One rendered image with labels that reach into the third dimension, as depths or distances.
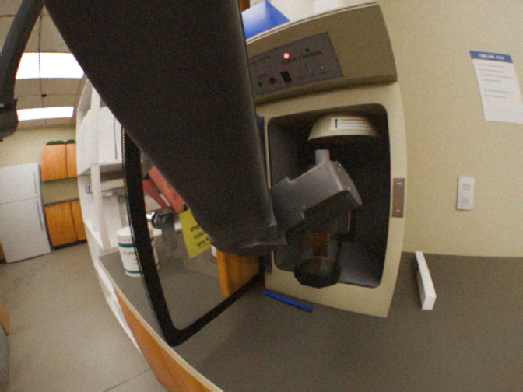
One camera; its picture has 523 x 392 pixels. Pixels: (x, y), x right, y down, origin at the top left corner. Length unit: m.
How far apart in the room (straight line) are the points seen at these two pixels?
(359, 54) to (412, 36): 0.61
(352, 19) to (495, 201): 0.78
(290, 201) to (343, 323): 0.33
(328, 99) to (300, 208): 0.27
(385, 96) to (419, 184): 0.48
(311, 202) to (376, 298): 0.32
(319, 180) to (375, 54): 0.25
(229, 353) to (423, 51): 1.07
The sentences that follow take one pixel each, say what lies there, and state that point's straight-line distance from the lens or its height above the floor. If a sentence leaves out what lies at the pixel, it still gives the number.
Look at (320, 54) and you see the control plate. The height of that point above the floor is 1.45.
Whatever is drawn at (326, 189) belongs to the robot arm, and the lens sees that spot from 0.20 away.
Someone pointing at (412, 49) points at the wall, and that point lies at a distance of 0.95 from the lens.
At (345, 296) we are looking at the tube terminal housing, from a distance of 0.49.
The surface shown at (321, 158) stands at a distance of 0.42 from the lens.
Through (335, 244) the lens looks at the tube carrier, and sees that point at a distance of 0.42.
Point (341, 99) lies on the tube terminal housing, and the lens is 0.43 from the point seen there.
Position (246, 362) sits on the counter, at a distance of 0.41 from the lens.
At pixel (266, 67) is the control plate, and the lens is 0.43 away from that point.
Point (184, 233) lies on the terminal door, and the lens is 0.32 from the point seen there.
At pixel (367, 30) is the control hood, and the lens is 0.37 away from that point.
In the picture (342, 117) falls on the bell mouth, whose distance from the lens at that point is 0.45.
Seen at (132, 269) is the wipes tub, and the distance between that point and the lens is 0.75.
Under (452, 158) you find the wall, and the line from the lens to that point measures 0.86.
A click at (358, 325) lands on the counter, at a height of 0.94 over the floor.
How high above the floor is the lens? 1.26
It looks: 8 degrees down
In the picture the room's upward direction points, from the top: 3 degrees counter-clockwise
